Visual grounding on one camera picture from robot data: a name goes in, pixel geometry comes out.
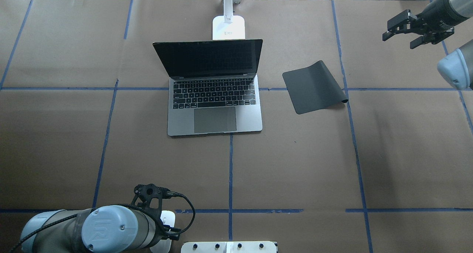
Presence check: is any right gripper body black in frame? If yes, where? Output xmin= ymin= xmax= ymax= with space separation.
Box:
xmin=416 ymin=0 xmax=455 ymax=34

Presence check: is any black mouse pad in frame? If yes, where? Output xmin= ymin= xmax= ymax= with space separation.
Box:
xmin=282 ymin=61 xmax=348 ymax=114

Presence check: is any grey laptop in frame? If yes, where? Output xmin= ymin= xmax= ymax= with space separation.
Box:
xmin=153 ymin=39 xmax=263 ymax=137

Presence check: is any white computer mouse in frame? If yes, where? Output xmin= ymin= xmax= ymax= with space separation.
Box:
xmin=150 ymin=211 xmax=176 ymax=253

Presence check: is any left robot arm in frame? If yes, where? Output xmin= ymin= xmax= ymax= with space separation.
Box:
xmin=10 ymin=205 xmax=172 ymax=253

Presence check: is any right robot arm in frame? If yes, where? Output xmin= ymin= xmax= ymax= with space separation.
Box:
xmin=382 ymin=0 xmax=473 ymax=90

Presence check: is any white desk lamp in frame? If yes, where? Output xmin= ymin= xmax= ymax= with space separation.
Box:
xmin=212 ymin=0 xmax=246 ymax=41

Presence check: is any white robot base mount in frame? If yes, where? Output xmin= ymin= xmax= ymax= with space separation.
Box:
xmin=181 ymin=241 xmax=278 ymax=253

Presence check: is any black braided cable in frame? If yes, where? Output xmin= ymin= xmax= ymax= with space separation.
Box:
xmin=7 ymin=192 xmax=196 ymax=253

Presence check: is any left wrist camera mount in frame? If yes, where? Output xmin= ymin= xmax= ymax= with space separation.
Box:
xmin=131 ymin=184 xmax=176 ymax=218

